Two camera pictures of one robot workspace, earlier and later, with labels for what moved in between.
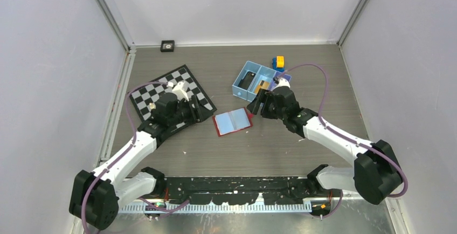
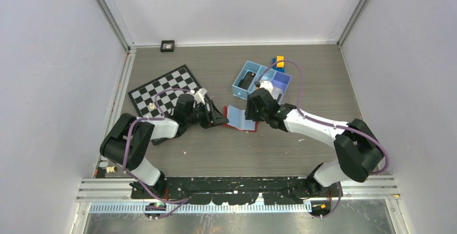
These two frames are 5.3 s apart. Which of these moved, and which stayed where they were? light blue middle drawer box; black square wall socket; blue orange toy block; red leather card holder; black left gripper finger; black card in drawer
Moved: red leather card holder; black left gripper finger
Stayed: black card in drawer; blue orange toy block; light blue middle drawer box; black square wall socket
